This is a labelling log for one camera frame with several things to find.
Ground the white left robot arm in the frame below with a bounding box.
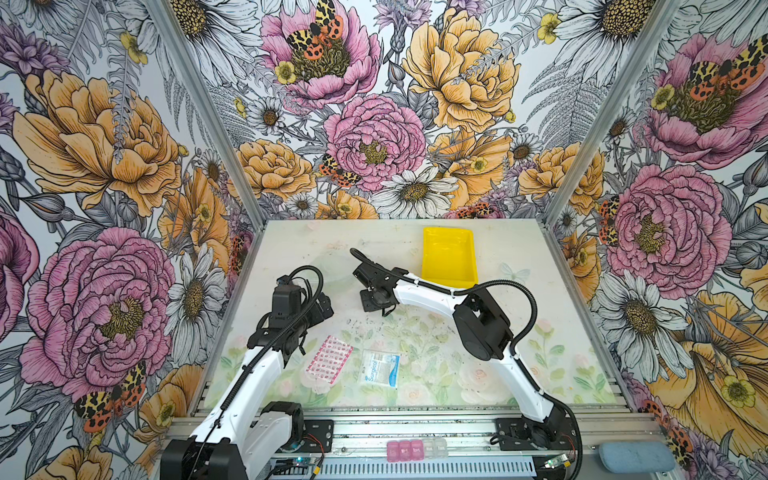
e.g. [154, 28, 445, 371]
[159, 281, 333, 479]

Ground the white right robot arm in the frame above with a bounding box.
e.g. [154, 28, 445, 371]
[353, 262, 580, 448]

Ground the yellow plastic bin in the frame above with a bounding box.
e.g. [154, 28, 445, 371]
[421, 227, 478, 289]

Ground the pink dotted blister pack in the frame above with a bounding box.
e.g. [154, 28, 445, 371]
[306, 336, 354, 385]

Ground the clear blue-white sachet packet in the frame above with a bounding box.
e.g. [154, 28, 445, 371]
[360, 351, 401, 389]

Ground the pink pill organiser box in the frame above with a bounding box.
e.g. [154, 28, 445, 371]
[386, 437, 449, 463]

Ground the blue-grey foam pad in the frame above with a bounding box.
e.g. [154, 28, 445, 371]
[598, 441, 677, 474]

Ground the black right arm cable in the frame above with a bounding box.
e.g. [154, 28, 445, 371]
[349, 247, 583, 480]

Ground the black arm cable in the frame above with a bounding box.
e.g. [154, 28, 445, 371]
[349, 247, 583, 480]
[179, 264, 325, 480]

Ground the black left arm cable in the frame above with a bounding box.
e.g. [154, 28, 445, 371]
[179, 264, 325, 480]

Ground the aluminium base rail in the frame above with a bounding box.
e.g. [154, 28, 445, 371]
[161, 413, 667, 480]

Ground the left aluminium corner post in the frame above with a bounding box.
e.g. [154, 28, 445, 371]
[147, 1, 266, 233]

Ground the aluminium corner frame post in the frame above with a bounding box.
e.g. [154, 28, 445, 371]
[541, 1, 681, 228]

